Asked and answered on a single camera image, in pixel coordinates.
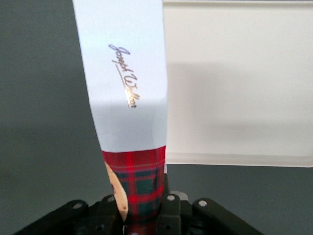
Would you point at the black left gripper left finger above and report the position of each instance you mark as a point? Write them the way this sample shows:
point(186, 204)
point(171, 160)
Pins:
point(105, 218)

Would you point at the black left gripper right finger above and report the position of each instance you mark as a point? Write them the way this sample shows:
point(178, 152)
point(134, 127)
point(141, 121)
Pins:
point(171, 215)

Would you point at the red tartan cookie box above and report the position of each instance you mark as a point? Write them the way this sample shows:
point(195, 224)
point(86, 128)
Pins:
point(127, 85)

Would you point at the pale pink plastic tray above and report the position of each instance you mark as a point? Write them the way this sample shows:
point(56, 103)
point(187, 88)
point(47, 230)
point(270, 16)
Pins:
point(239, 85)

